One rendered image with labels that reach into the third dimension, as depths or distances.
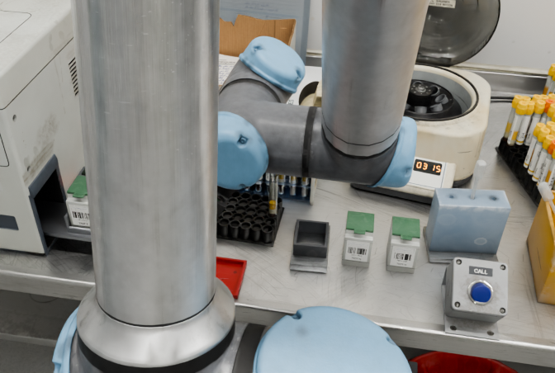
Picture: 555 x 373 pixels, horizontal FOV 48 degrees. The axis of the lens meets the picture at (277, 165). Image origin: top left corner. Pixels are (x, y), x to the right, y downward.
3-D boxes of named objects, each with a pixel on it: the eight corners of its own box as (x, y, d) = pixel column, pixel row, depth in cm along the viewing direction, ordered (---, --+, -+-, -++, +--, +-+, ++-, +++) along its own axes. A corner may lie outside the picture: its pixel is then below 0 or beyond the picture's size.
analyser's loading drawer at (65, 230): (4, 236, 92) (-4, 210, 89) (26, 207, 98) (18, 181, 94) (137, 253, 90) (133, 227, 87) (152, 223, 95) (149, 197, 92)
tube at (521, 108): (509, 156, 113) (524, 106, 107) (500, 152, 114) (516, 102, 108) (514, 153, 114) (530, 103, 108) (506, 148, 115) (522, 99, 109)
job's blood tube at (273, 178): (267, 226, 98) (268, 176, 92) (268, 220, 99) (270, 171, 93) (275, 227, 97) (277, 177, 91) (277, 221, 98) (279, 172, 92)
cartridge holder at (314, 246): (289, 270, 91) (290, 252, 89) (295, 228, 98) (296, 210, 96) (326, 274, 90) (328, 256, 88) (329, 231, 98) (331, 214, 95)
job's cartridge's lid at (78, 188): (64, 198, 87) (64, 195, 87) (78, 177, 91) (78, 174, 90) (91, 201, 87) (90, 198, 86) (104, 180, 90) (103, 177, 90)
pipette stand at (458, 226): (429, 262, 93) (441, 212, 87) (422, 230, 98) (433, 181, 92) (497, 266, 92) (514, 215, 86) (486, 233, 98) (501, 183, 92)
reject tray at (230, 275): (189, 292, 87) (189, 289, 87) (201, 257, 92) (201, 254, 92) (237, 299, 86) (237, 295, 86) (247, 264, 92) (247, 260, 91)
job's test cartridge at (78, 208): (72, 230, 91) (64, 197, 87) (85, 209, 95) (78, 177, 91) (98, 233, 90) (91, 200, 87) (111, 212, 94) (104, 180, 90)
